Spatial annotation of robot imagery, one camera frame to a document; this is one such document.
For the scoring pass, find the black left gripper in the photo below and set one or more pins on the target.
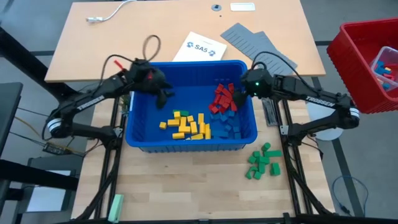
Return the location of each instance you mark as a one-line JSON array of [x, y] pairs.
[[146, 77]]

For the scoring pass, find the white flat rectangular pad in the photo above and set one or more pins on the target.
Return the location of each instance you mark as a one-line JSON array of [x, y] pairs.
[[242, 7]]

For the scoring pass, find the grey desk grommet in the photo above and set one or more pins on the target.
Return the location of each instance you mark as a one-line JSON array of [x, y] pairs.
[[216, 7]]

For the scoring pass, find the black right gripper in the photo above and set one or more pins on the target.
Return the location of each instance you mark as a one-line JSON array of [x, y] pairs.
[[258, 82]]

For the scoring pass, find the small black electronics box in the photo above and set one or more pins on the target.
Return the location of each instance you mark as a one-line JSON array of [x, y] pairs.
[[54, 148]]

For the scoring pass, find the blue plastic bin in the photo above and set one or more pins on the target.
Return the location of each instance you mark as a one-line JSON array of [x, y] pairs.
[[192, 84]]

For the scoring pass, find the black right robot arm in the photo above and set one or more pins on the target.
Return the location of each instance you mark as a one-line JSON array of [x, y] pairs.
[[320, 101]]

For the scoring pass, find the white SA5 paper sheet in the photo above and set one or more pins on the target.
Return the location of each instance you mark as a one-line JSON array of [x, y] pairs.
[[202, 46]]

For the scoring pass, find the green rectangular block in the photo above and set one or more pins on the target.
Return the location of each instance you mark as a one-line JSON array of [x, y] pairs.
[[275, 169], [261, 168], [273, 153]]

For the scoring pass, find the mint green foam block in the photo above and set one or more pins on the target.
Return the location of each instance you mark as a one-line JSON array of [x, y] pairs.
[[116, 207]]

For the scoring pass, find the green arch block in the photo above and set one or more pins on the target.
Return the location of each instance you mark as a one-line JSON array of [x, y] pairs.
[[263, 160], [249, 173]]

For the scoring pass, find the yellow rectangular block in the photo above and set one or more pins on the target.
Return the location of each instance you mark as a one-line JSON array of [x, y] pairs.
[[173, 122], [184, 129], [201, 118], [193, 128], [197, 137], [208, 131], [183, 121], [202, 128]]

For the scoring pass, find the red plastic crate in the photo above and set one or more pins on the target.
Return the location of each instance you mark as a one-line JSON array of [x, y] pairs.
[[348, 62]]

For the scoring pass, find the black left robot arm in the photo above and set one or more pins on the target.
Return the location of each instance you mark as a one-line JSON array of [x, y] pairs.
[[90, 102]]

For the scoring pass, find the blue rectangular block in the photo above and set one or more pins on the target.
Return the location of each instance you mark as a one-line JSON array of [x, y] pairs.
[[220, 134]]

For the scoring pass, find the clear plastic container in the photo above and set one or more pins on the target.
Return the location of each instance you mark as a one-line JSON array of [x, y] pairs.
[[390, 56]]

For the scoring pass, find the red cube block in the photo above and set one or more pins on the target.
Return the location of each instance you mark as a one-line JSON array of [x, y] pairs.
[[222, 109], [213, 109], [233, 107]]

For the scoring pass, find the grey cabinet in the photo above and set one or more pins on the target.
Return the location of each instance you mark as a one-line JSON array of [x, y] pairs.
[[46, 199]]

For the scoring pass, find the light wood desk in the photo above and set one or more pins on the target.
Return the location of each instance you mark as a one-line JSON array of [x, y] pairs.
[[280, 15]]

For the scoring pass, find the red rectangular block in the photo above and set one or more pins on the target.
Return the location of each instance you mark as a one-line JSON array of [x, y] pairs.
[[216, 99], [226, 92], [223, 100], [231, 87], [228, 102]]

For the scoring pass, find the dark grey slotted rail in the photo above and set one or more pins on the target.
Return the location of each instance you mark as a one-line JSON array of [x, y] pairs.
[[270, 112]]

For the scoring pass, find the black diagonal beam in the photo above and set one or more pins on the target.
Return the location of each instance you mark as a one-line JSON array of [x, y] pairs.
[[18, 53]]

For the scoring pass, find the small blue toy block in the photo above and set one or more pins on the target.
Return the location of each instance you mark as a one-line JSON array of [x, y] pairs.
[[381, 68]]

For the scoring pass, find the black horizontal beam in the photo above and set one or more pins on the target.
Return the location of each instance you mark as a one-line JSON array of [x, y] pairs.
[[31, 175]]

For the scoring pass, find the long green block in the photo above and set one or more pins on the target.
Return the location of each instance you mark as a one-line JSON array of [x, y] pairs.
[[184, 113]]

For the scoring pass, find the white round stand base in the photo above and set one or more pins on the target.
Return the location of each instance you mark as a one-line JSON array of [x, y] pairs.
[[315, 112]]

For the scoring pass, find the yellow cube block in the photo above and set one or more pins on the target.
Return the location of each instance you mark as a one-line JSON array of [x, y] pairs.
[[190, 119], [163, 125]]

